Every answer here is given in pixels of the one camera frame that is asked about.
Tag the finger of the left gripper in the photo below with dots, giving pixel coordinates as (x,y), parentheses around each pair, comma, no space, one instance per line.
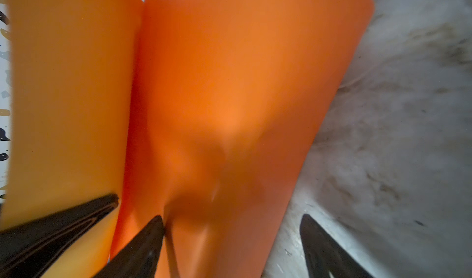
(30,249)

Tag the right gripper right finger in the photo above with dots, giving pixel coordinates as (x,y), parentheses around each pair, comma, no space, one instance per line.
(325,258)

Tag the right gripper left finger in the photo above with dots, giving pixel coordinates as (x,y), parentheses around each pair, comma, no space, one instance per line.
(139,258)

